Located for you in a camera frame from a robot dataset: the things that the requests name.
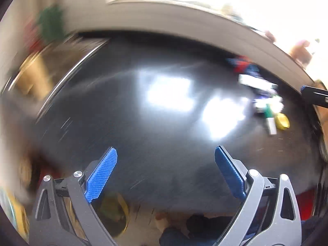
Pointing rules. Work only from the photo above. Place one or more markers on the green plastic item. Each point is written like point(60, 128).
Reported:
point(51, 21)

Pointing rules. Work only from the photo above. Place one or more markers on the green and white packet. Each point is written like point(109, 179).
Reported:
point(267, 106)

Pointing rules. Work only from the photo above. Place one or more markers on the yellow round lid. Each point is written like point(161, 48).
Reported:
point(281, 122)

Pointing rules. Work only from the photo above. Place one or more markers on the red kitchen cabinet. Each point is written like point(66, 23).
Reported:
point(307, 205)

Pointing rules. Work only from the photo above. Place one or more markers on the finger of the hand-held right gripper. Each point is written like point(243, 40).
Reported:
point(316, 94)

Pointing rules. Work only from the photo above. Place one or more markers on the person's left leg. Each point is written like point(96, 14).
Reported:
point(179, 235)

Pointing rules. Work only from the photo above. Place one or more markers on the black bin with gold rim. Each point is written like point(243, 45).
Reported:
point(112, 207)

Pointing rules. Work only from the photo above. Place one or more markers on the white stick-shaped wrapper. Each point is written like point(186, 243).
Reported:
point(271, 126)

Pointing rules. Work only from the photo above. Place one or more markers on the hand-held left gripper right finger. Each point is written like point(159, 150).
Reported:
point(229, 174)

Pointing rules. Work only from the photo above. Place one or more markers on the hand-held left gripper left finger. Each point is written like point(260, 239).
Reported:
point(102, 174)

